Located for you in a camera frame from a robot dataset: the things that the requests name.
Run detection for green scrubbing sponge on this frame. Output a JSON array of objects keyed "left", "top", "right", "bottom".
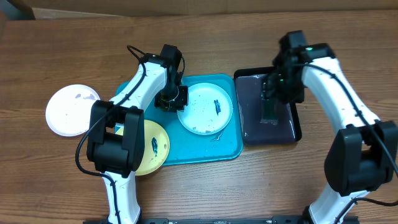
[{"left": 261, "top": 92, "right": 278, "bottom": 124}]

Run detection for light blue plate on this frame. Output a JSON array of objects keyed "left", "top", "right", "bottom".
[{"left": 177, "top": 83, "right": 233, "bottom": 135}]

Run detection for yellow plate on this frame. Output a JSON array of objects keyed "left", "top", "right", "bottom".
[{"left": 135, "top": 120, "right": 170, "bottom": 176}]

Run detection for white plate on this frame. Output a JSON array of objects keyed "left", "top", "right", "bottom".
[{"left": 45, "top": 84, "right": 100, "bottom": 137}]

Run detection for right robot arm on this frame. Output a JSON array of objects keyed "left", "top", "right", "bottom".
[{"left": 262, "top": 43, "right": 397, "bottom": 223}]

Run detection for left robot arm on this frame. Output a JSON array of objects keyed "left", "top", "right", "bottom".
[{"left": 81, "top": 51, "right": 188, "bottom": 223}]

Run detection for black water tray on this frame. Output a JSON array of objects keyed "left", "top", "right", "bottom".
[{"left": 234, "top": 67, "right": 302, "bottom": 146}]

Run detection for teal plastic tray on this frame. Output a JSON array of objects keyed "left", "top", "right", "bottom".
[{"left": 114, "top": 73, "right": 244, "bottom": 167}]

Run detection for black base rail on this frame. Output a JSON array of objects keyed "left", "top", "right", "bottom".
[{"left": 83, "top": 214, "right": 360, "bottom": 224}]

